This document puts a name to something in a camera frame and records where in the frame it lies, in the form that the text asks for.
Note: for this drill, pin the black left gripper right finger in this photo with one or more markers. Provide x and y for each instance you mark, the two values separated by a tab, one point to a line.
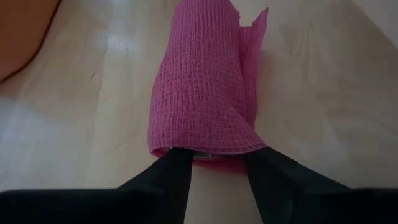
311	202

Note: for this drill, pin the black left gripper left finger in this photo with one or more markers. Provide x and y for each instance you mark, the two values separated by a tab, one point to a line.
124	205

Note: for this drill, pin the pink elastic bandage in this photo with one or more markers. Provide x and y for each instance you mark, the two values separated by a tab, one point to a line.
202	93

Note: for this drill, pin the orange plastic bin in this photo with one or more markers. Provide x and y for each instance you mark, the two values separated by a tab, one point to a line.
21	34

